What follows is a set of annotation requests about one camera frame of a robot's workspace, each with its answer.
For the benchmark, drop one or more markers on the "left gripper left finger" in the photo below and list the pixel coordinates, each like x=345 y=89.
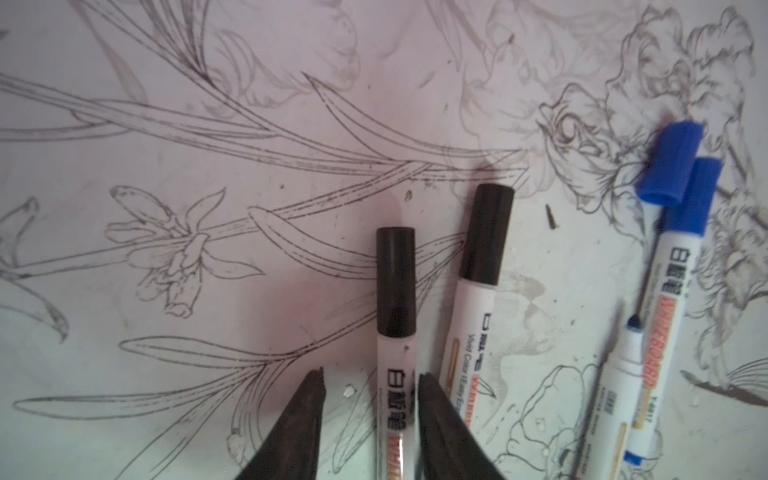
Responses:
x=291 y=449

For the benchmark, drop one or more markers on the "white marker pen blue tip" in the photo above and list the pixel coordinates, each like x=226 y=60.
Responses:
x=614 y=406

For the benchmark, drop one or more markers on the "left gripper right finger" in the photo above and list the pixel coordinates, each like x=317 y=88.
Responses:
x=449 y=450

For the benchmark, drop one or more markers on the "blue pen cap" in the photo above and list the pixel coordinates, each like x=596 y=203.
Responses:
x=667 y=176

